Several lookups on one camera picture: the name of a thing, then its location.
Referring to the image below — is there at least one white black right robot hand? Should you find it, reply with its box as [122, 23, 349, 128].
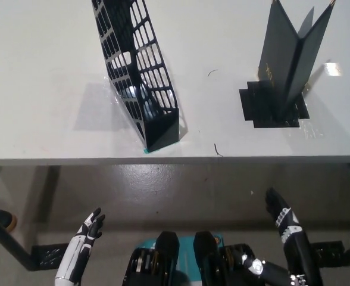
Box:
[265, 186, 316, 272]

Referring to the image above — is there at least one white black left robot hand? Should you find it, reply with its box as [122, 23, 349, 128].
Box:
[54, 207, 106, 286]

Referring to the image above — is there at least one black robot body block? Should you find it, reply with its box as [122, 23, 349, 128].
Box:
[192, 231, 255, 286]
[122, 231, 182, 286]

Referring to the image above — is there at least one black mesh file shelf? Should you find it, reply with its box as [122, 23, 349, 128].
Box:
[90, 0, 180, 151]

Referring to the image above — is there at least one black metal table leg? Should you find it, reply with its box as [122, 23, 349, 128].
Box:
[0, 201, 45, 272]

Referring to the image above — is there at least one dark shoe with tan sole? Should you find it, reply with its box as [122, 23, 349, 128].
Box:
[0, 207, 18, 238]

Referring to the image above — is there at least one teal tape strip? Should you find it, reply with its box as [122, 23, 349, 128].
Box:
[142, 141, 179, 155]

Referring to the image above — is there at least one black tape patch on table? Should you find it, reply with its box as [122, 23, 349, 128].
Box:
[239, 80, 310, 129]

